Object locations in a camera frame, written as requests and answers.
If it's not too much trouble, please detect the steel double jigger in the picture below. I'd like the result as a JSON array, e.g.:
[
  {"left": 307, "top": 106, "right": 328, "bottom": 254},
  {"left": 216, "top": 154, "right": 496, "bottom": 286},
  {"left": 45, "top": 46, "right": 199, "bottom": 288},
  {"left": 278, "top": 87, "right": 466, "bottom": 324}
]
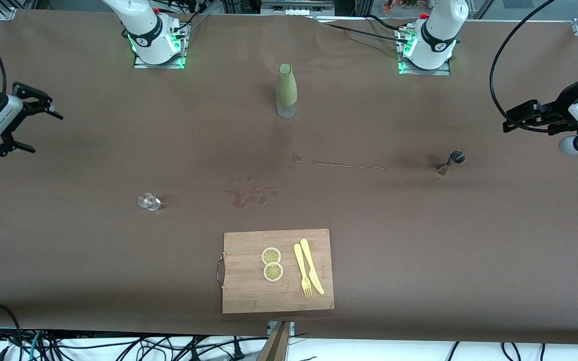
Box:
[{"left": 436, "top": 149, "right": 466, "bottom": 176}]

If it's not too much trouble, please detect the clear glass beaker cup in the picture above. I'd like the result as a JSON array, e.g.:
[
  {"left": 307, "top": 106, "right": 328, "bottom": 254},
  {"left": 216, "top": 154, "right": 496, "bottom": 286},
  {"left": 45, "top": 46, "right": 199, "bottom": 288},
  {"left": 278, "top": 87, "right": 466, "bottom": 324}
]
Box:
[{"left": 137, "top": 193, "right": 162, "bottom": 212}]

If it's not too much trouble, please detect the brown table cover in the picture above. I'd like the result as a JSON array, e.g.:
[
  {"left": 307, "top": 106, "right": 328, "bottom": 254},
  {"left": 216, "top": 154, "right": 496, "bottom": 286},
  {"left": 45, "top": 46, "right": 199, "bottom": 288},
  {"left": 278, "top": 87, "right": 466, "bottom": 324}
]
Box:
[{"left": 0, "top": 10, "right": 578, "bottom": 346}]

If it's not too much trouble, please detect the green sleeved glass bottle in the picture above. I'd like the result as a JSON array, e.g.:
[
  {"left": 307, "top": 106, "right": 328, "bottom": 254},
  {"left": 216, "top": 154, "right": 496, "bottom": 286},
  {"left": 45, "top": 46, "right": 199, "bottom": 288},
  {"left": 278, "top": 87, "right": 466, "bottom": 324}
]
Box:
[{"left": 275, "top": 63, "right": 299, "bottom": 119}]

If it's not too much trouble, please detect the grey power strip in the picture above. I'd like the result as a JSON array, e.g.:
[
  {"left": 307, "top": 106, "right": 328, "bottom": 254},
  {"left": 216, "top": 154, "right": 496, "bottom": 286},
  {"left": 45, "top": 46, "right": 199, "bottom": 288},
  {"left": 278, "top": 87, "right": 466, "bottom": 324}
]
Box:
[{"left": 261, "top": 0, "right": 335, "bottom": 16}]

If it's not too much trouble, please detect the yellow plastic knife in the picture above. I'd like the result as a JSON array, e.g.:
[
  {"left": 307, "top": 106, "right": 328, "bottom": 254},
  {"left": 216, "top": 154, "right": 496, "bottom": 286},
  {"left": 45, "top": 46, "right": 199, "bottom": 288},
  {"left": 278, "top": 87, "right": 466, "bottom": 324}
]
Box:
[{"left": 300, "top": 239, "right": 325, "bottom": 295}]

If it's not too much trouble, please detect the yellow plastic fork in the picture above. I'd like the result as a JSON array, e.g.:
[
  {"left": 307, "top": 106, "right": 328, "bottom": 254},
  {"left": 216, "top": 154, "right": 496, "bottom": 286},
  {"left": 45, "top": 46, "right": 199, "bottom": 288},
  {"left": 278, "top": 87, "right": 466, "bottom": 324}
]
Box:
[{"left": 294, "top": 243, "right": 313, "bottom": 297}]

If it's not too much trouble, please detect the bamboo cutting board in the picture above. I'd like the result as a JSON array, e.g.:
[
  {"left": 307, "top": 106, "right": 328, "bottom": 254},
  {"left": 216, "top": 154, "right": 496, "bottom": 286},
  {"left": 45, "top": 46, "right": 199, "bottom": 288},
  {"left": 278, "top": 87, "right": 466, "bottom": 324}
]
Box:
[{"left": 217, "top": 229, "right": 335, "bottom": 314}]

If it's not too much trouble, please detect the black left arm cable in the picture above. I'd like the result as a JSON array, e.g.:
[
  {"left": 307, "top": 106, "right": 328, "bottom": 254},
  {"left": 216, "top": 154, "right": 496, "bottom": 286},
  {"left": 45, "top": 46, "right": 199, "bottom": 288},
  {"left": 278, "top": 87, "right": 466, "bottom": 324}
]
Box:
[{"left": 489, "top": 0, "right": 556, "bottom": 134}]

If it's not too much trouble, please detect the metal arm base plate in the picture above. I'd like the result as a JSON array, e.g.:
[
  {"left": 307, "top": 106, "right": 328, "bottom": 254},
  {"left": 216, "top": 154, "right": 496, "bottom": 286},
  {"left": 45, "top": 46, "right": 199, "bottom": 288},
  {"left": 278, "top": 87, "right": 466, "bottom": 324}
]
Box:
[
  {"left": 133, "top": 23, "right": 188, "bottom": 70},
  {"left": 398, "top": 29, "right": 452, "bottom": 76}
]

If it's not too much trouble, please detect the black base power cable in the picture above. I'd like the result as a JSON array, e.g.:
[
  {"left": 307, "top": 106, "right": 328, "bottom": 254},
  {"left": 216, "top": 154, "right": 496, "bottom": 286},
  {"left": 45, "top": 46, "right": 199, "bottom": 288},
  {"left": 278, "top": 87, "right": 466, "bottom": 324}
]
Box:
[{"left": 309, "top": 14, "right": 410, "bottom": 44}]

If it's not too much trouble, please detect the camera mount post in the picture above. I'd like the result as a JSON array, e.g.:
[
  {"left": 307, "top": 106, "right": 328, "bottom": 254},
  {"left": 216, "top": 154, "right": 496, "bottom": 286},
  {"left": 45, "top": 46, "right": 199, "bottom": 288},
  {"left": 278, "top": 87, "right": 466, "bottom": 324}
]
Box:
[{"left": 256, "top": 321, "right": 296, "bottom": 361}]

